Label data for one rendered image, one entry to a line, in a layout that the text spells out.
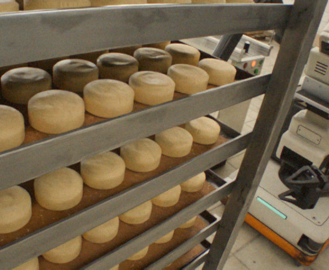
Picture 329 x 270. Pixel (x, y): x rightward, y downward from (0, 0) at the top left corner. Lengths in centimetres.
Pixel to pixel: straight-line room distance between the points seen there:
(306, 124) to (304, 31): 125
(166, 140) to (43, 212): 18
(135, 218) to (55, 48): 29
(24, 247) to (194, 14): 24
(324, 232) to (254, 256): 39
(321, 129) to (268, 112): 119
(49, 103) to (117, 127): 6
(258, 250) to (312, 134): 71
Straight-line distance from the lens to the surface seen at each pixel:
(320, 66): 159
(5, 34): 20
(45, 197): 34
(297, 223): 182
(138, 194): 36
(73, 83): 36
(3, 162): 24
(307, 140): 169
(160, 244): 57
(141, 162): 39
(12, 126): 27
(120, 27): 24
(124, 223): 47
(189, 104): 34
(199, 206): 49
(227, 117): 207
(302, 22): 43
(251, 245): 196
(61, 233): 32
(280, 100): 46
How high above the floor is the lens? 139
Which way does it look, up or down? 32 degrees down
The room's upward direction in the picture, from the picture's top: 10 degrees clockwise
